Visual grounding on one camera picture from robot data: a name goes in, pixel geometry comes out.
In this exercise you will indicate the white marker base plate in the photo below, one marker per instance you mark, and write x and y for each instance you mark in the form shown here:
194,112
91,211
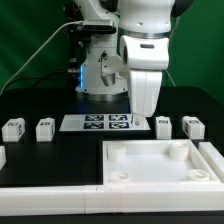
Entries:
101,122

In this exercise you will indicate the white square tabletop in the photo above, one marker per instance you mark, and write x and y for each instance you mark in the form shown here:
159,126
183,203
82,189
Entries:
151,161

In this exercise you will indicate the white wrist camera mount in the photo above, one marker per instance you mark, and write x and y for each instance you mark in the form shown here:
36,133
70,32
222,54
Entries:
110,67

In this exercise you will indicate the white left obstacle rail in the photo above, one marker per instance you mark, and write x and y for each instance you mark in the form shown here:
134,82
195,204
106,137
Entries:
2,157

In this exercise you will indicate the white right obstacle rail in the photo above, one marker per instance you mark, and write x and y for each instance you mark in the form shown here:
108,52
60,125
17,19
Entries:
213,158

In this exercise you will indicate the white obstacle rail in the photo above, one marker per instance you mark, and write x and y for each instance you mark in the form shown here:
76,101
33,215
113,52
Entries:
122,198
213,158
2,157

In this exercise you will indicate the black camera on stand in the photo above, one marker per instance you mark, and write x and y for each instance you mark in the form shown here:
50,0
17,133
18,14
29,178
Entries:
99,26

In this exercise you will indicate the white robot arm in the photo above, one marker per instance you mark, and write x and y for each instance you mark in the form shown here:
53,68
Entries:
144,19

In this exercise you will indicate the white front obstacle rail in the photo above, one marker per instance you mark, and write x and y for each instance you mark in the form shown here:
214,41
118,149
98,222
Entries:
122,198

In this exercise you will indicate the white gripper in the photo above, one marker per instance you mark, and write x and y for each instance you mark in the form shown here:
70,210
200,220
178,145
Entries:
145,60

